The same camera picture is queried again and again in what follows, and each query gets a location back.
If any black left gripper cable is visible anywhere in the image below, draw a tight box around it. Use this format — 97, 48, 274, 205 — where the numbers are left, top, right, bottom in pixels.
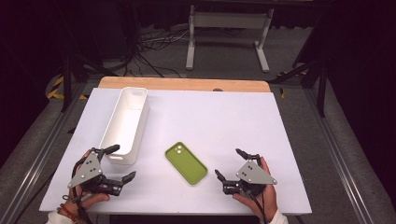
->
62, 155, 94, 224

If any person's left hand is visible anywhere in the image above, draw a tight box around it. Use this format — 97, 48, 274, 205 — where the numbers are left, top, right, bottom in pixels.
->
68, 148, 111, 210

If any wooden table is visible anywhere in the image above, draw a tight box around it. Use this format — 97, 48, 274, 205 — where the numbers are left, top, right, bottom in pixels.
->
98, 76, 272, 93

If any aluminium floor rail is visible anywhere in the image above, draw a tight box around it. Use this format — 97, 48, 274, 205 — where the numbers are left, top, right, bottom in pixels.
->
304, 88, 376, 224
0, 83, 85, 224

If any white metal stand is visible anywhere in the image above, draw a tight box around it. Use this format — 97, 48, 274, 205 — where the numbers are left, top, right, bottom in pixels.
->
185, 4, 275, 74

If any black metal stand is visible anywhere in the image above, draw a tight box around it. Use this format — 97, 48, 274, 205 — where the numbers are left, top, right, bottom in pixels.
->
60, 50, 120, 113
269, 55, 329, 119

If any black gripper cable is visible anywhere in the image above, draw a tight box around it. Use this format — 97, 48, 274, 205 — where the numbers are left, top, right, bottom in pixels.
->
246, 189, 269, 224
62, 155, 94, 224

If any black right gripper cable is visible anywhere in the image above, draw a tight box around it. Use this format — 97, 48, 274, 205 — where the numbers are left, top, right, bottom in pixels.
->
246, 189, 269, 224

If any white plastic bin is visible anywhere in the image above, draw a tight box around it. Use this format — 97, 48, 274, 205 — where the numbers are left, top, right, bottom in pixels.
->
98, 86, 150, 165

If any green phone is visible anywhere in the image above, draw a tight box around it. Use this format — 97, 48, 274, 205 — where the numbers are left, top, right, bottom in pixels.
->
164, 141, 209, 186

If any person's right hand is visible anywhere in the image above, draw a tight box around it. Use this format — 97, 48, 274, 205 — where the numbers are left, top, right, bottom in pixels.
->
232, 156, 278, 222

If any bundle of floor cables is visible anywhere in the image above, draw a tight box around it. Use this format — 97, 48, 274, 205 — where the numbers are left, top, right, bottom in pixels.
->
122, 26, 191, 78

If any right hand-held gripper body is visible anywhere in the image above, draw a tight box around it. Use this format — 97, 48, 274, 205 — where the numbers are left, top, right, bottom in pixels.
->
221, 153, 278, 198

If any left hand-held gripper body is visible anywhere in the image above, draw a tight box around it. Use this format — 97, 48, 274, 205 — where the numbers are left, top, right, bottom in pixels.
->
66, 147, 124, 197

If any yellow black floor tape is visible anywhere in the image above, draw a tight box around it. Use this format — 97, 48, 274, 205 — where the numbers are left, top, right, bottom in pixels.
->
46, 76, 89, 101

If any red bead bracelet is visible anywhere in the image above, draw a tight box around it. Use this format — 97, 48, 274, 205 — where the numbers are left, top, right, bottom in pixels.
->
56, 203, 78, 223

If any white board sheet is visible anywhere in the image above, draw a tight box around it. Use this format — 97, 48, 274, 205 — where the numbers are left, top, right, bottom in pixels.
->
39, 87, 313, 216

